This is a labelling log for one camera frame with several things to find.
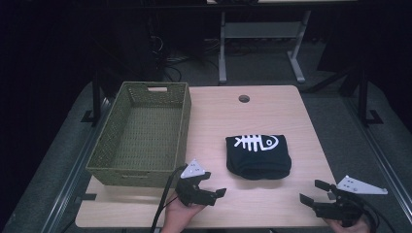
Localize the black garment with fishbone print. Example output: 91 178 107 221
224 133 292 181

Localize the small black bracket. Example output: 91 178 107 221
75 192 98 202

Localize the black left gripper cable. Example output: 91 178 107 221
150 164 189 233

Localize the tangle of floor cables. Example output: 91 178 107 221
149 33 195 83

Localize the person's right hand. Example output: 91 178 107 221
324 216 372 233

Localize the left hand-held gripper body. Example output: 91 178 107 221
174 158 210 208

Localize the black metal stand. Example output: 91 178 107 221
355 67 385 128
80 69 105 127

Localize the green woven basket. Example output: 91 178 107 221
85 81 192 189

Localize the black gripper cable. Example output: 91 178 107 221
150 164 189 233
354 196 381 233

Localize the grey metal desk frame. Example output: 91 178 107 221
218 9 313 84

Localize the person's left hand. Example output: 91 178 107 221
160 193 207 233

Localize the aluminium rail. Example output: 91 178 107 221
39 96 115 233
342 96 412 225

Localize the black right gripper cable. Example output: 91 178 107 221
354 196 381 233

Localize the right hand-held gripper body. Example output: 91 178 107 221
312 175 389 228

